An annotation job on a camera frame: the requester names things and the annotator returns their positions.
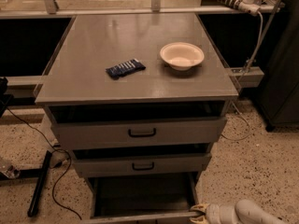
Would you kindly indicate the dark blue snack packet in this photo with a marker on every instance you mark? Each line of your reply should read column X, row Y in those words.
column 125, row 69

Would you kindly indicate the grey drawer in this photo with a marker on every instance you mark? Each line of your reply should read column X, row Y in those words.
column 142, row 165
column 138, row 133
column 143, row 199

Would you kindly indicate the grey middle drawer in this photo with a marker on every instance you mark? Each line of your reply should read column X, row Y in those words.
column 142, row 165

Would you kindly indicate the grey bottom drawer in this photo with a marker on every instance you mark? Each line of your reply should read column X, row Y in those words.
column 143, row 199

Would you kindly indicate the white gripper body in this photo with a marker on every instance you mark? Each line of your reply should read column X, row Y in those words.
column 214, row 212

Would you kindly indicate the aluminium frame rail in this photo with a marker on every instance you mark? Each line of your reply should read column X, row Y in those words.
column 30, row 14

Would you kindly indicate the black floor bar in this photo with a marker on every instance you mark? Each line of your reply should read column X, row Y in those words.
column 41, row 178

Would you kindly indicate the clear plastic bottle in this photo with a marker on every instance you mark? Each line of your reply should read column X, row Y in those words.
column 8, row 169

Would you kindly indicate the grey top drawer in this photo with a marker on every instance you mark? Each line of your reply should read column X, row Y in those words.
column 138, row 133

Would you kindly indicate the dark cabinet at right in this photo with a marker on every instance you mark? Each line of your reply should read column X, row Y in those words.
column 277, row 97

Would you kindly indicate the white power strip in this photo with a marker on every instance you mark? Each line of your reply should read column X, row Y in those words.
column 246, row 6

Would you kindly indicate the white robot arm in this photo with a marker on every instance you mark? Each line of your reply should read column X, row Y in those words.
column 243, row 212

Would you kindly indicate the grey drawer cabinet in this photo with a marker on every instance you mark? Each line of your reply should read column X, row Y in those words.
column 78, row 88

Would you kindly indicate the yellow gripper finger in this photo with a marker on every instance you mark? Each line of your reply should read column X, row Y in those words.
column 198, row 220
column 201, row 207

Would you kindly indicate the black device at left edge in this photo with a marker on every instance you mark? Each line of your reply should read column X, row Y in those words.
column 4, row 97

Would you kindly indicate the white paper bowl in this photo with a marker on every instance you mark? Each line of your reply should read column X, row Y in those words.
column 182, row 56

